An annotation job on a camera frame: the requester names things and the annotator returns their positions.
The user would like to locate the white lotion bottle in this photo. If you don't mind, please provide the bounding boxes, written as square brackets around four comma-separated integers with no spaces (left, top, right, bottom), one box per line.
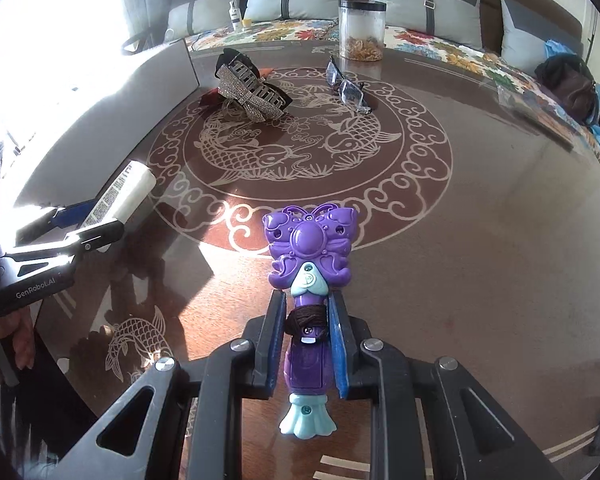
[81,160,156,228]

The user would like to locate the rhinestone bow hair clip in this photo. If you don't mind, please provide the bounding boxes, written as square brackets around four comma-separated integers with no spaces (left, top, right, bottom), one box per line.
[214,48,292,122]

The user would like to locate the clear eyeglasses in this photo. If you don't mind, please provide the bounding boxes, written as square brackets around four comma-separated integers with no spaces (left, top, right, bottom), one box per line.
[325,56,372,115]

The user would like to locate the red packet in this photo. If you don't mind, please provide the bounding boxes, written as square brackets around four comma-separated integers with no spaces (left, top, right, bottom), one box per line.
[199,88,225,107]

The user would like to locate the person's left hand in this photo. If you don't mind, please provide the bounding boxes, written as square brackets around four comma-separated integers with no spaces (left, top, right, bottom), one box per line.
[0,307,35,383]

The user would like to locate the large white cardboard box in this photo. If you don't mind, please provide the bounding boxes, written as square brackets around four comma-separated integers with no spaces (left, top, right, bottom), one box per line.
[0,37,202,261]

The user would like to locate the grey pillow far left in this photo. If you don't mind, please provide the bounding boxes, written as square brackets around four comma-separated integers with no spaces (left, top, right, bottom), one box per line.
[164,0,240,42]

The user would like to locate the small white spray bottle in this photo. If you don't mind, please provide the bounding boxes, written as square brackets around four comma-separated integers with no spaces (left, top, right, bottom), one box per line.
[230,0,242,32]

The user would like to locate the clear plastic jar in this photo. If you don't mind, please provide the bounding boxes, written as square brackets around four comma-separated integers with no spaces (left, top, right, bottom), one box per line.
[338,0,387,62]

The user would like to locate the black and blue clothes pile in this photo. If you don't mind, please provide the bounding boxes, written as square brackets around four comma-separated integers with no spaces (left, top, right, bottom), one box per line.
[534,40,600,144]

